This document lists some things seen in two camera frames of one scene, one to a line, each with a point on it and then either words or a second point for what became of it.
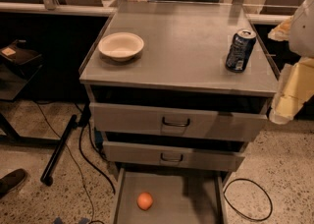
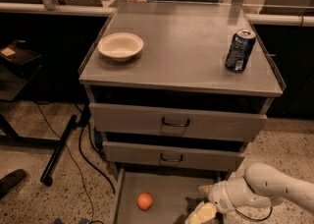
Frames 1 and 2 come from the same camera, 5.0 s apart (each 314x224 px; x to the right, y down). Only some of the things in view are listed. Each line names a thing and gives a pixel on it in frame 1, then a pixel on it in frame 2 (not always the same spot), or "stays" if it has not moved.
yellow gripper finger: [282, 30] → [234, 193]
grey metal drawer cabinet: [177, 88] stays
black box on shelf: [21, 53] stays
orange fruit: [144, 200] stays
